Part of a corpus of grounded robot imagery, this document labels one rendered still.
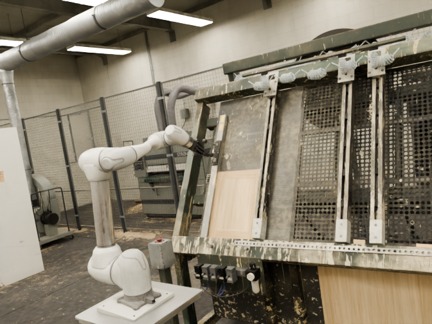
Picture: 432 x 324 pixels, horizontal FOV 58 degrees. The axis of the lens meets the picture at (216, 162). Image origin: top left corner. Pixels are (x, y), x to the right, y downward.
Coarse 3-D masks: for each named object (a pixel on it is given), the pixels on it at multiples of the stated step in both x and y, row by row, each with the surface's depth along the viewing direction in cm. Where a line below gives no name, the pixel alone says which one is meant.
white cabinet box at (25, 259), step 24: (0, 144) 515; (0, 168) 513; (0, 192) 511; (24, 192) 537; (0, 216) 509; (24, 216) 534; (0, 240) 507; (24, 240) 532; (0, 264) 505; (24, 264) 530
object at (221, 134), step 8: (224, 120) 297; (224, 128) 296; (224, 136) 295; (216, 168) 284; (216, 176) 282; (216, 184) 281; (208, 192) 280; (208, 200) 277; (208, 208) 274; (208, 216) 272; (208, 224) 270; (208, 232) 269
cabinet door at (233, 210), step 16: (224, 176) 280; (240, 176) 272; (256, 176) 264; (224, 192) 275; (240, 192) 267; (256, 192) 259; (224, 208) 270; (240, 208) 262; (224, 224) 265; (240, 224) 258
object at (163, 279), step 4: (168, 268) 264; (160, 272) 263; (164, 272) 261; (168, 272) 264; (160, 276) 264; (164, 276) 262; (168, 276) 264; (160, 280) 264; (164, 280) 262; (168, 280) 263; (172, 284) 266; (176, 316) 267; (172, 320) 264; (176, 320) 267
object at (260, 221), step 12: (276, 72) 276; (276, 84) 272; (264, 96) 275; (276, 96) 275; (276, 108) 274; (276, 120) 272; (264, 132) 267; (264, 144) 264; (264, 156) 261; (264, 168) 260; (264, 180) 253; (264, 192) 250; (264, 204) 248; (264, 216) 247; (264, 228) 245
